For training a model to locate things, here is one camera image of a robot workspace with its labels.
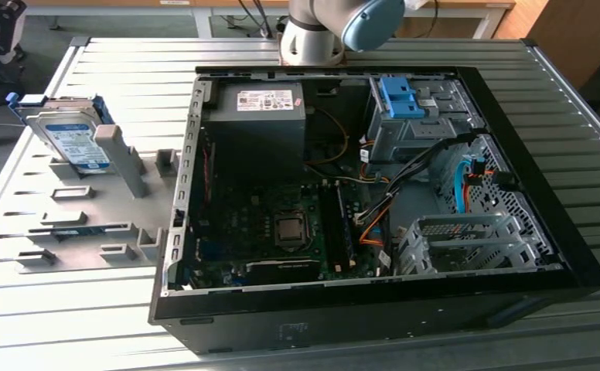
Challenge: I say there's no orange and black wire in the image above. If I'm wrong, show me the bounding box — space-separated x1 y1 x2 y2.
462 158 518 213

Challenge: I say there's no metal disk bay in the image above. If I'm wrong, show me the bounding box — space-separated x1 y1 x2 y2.
394 211 538 276

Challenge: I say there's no black graphics card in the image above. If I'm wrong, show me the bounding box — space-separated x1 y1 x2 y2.
243 258 321 285

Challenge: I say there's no black wire bundle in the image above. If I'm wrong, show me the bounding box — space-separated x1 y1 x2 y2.
379 133 481 202

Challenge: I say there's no case fan with red wire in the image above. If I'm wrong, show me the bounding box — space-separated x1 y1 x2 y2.
198 125 219 204

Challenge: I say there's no black RAM slot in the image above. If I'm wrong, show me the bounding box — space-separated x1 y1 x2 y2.
315 179 345 271

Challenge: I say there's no blue plastic latch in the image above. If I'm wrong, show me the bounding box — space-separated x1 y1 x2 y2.
379 78 428 119

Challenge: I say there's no green motherboard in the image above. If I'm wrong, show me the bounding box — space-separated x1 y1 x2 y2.
195 181 383 287

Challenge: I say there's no grey power supply unit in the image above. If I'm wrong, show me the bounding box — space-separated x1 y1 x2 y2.
206 80 309 186

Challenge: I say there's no silver CPU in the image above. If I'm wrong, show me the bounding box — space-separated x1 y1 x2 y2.
274 218 305 240

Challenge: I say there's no blue wire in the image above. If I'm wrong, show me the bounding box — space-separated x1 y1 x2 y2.
453 154 480 213

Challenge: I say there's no black PC case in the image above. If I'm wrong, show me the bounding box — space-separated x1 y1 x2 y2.
147 64 600 355

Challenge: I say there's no metal drive cage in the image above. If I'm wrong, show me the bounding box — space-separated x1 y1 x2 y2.
363 77 486 165

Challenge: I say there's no orange flat wire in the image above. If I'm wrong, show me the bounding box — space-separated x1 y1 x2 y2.
358 210 391 247

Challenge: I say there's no hard disk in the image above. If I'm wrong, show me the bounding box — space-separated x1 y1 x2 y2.
5 94 115 175

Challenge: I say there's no installed RAM stick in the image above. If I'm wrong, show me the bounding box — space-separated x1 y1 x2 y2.
334 181 358 267

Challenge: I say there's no wooden cabinet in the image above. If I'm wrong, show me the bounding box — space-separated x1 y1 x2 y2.
493 0 600 90

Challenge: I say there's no yellow wire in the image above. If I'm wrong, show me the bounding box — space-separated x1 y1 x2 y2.
302 107 350 167

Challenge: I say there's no grey parts rack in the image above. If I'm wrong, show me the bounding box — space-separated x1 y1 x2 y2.
13 123 182 274

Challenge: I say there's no CPU socket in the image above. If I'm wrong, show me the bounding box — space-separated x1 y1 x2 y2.
269 208 314 253

